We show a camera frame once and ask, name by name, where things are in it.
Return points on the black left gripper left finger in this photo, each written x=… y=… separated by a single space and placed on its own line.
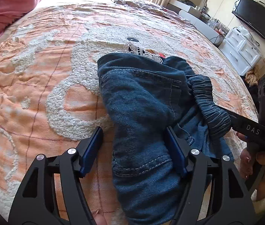
x=51 y=190

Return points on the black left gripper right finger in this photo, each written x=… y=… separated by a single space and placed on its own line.
x=213 y=191

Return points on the blue denim pants lace hem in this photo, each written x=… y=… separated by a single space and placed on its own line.
x=143 y=97

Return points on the right hand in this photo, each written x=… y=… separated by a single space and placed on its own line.
x=250 y=165

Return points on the left hand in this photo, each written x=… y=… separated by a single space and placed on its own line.
x=99 y=218

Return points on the beige knitted garment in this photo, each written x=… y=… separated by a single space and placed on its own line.
x=252 y=76

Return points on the white drawer cabinet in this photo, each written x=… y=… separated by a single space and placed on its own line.
x=240 y=48

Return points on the peach bunny bedspread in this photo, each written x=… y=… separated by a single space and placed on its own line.
x=49 y=93

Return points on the black flat television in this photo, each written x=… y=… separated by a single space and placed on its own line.
x=251 y=13

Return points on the purple crumpled quilt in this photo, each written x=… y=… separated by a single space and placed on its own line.
x=151 y=8

